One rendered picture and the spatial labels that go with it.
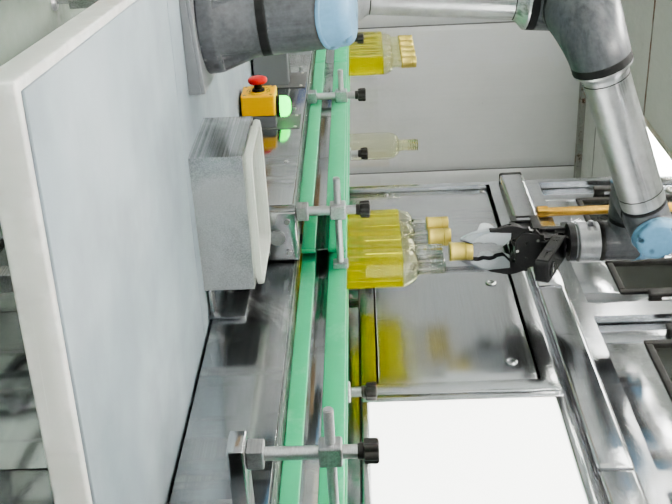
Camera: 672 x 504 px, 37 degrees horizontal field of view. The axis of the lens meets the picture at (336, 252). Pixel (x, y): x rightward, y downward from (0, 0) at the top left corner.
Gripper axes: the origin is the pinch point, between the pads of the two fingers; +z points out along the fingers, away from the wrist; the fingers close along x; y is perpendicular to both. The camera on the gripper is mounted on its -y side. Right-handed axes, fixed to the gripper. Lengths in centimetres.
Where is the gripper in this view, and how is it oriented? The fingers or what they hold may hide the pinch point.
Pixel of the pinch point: (468, 250)
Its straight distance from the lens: 187.0
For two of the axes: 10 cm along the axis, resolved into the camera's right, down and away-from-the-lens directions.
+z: -10.0, 0.4, 0.3
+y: 0.1, -4.5, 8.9
